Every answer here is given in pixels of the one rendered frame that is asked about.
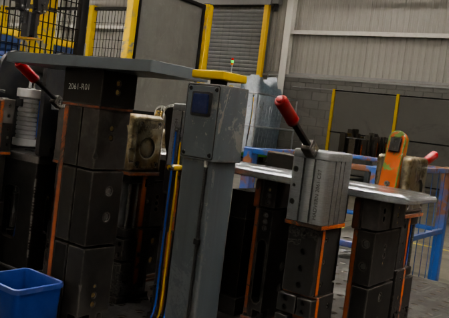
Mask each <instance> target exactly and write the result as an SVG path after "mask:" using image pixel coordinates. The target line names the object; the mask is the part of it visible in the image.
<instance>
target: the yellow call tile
mask: <svg viewBox="0 0 449 318"><path fill-rule="evenodd" d="M192 77H196V78H200V79H204V80H210V84H218V85H225V86H227V84H228V83H236V84H245V83H246V82H247V76H245V75H239V74H235V73H230V72H226V71H214V70H203V69H194V70H193V71H192Z"/></svg>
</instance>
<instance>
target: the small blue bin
mask: <svg viewBox="0 0 449 318"><path fill-rule="evenodd" d="M63 284H64V282H63V281H61V280H59V279H56V278H54V277H50V276H49V275H46V274H43V273H40V272H39V271H36V270H33V269H30V268H20V269H11V270H6V271H0V318H56V317H57V310H58V305H59V297H60V293H61V288H63Z"/></svg>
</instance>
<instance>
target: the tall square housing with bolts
mask: <svg viewBox="0 0 449 318"><path fill-rule="evenodd" d="M185 107H186V104H179V103H175V104H174V107H173V113H172V123H171V130H170V141H169V147H168V158H167V164H166V168H167V166H168V165H169V164H179V165H182V163H183V157H181V156H180V147H181V141H182V131H183V124H184V113H185V112H183V111H185ZM178 110H179V111H178ZM181 174H182V171H181V170H170V174H169V181H168V192H167V198H166V209H165V215H164V230H161V231H160V238H159V244H158V255H157V261H156V272H155V278H154V283H155V284H154V285H153V291H152V302H151V308H150V312H147V314H146V316H142V317H146V318H164V316H165V310H166V299H167V293H168V282H169V276H170V265H171V259H172V248H173V242H174V231H175V225H176V214H177V208H178V197H179V191H180V180H181ZM166 228H169V229H168V230H166Z"/></svg>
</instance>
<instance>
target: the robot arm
mask: <svg viewBox="0 0 449 318"><path fill-rule="evenodd" d="M30 3H31V0H15V6H16V8H19V11H21V19H20V22H21V23H22V24H21V35H20V36H22V37H29V35H32V36H33V37H34V38H36V34H37V26H39V16H40V15H42V14H43V13H46V12H47V7H48V4H49V0H33V13H32V12H30V11H29V8H30Z"/></svg>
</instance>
